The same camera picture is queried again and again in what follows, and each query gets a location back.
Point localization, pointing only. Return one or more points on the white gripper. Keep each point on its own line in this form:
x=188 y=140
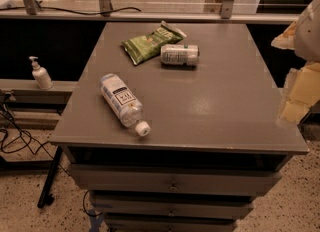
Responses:
x=308 y=37

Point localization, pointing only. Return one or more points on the clear blue-label plastic bottle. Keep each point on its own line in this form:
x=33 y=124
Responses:
x=124 y=103

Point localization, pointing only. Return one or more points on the white pump dispenser bottle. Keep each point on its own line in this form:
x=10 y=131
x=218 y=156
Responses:
x=40 y=74

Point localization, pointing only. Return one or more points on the grey drawer cabinet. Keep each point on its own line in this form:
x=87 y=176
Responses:
x=216 y=141

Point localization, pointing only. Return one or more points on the white green can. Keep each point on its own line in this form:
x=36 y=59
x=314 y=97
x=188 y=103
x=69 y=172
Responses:
x=175 y=54

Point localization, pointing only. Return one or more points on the green chip bag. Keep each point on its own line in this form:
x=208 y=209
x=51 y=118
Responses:
x=145 y=47

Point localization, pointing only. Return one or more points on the black stand leg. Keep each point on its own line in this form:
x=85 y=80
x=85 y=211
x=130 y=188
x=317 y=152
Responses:
x=46 y=197

